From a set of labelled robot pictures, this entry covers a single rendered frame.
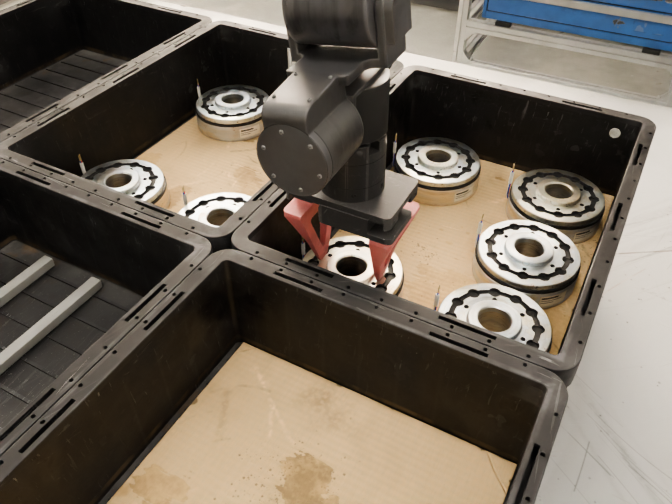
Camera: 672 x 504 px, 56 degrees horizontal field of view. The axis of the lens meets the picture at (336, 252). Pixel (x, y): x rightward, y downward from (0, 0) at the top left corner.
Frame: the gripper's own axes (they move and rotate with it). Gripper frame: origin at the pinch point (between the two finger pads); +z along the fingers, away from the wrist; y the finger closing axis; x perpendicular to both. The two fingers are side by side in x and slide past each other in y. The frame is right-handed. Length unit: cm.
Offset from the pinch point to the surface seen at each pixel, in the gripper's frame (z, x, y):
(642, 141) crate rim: -5.7, 25.0, 21.4
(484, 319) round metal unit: 2.1, 0.5, 13.6
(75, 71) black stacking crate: 4, 23, -61
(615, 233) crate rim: -5.8, 8.1, 21.7
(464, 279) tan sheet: 4.2, 6.8, 9.7
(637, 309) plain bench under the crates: 17.4, 25.5, 27.6
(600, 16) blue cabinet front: 48, 204, -4
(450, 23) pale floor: 88, 269, -80
